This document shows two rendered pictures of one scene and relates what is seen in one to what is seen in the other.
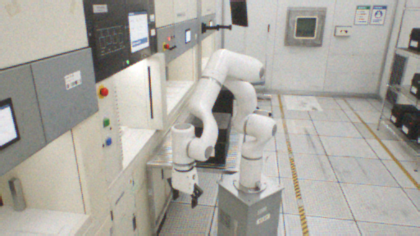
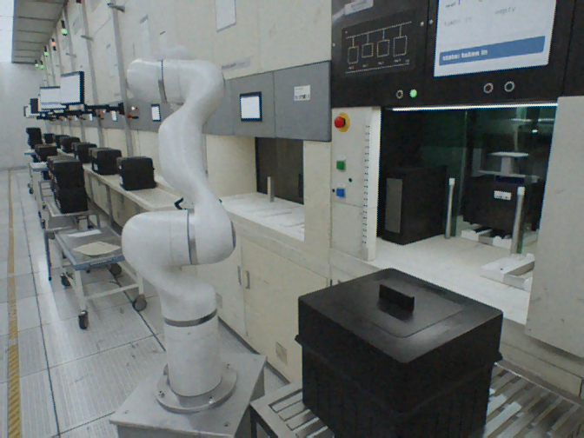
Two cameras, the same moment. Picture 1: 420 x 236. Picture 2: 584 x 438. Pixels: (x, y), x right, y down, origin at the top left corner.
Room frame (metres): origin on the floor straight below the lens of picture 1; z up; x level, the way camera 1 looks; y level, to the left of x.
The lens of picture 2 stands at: (2.27, -0.62, 1.37)
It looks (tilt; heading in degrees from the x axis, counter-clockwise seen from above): 15 degrees down; 137
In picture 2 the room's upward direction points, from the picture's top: 1 degrees counter-clockwise
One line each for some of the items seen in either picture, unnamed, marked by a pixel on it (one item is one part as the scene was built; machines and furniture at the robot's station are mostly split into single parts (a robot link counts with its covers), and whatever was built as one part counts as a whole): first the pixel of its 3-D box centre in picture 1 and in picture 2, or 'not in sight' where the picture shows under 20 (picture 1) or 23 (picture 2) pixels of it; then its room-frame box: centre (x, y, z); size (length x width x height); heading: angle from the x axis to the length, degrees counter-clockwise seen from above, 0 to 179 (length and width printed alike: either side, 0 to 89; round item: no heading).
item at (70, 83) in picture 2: not in sight; (93, 95); (-1.65, 0.65, 1.59); 0.50 x 0.41 x 0.36; 81
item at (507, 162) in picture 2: not in sight; (504, 194); (1.72, 1.06, 1.06); 0.24 x 0.20 x 0.32; 171
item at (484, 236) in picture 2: not in sight; (499, 234); (1.72, 1.06, 0.89); 0.22 x 0.21 x 0.04; 81
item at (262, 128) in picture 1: (258, 136); (170, 264); (1.50, -0.26, 1.07); 0.19 x 0.12 x 0.24; 57
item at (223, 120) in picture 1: (207, 124); (394, 319); (1.89, 0.01, 0.98); 0.29 x 0.29 x 0.13; 80
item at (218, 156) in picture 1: (207, 142); (392, 376); (1.89, 0.01, 0.85); 0.28 x 0.28 x 0.17; 81
